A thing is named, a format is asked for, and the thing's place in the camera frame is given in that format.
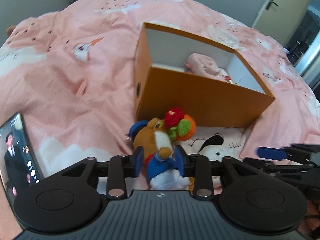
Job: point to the brown plush toy blue clothes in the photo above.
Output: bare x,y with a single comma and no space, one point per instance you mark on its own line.
160,140

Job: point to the black smartphone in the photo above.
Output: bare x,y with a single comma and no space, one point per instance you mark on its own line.
17,160

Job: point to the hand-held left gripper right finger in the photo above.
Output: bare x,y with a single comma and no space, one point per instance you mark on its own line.
181,160

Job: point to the cream door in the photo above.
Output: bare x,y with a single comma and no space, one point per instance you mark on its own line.
282,7

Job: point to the small red item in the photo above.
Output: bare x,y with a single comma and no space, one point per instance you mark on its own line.
228,78

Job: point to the orange cardboard box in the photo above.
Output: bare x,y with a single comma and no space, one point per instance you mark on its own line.
200,97

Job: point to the small brown plush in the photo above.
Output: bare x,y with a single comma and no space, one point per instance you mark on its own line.
10,30

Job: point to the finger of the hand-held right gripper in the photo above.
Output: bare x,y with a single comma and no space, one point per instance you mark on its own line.
287,168
271,153

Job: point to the pink cloth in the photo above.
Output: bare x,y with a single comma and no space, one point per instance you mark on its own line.
205,65

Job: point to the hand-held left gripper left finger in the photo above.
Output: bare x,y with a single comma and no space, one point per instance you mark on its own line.
139,162

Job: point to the pink printed blanket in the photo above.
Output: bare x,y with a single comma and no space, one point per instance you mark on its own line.
75,80

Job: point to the knitted orange flower toy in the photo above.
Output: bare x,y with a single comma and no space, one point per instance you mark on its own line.
186,127

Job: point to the white cat plush cushion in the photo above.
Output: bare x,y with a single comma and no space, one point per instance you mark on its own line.
225,140

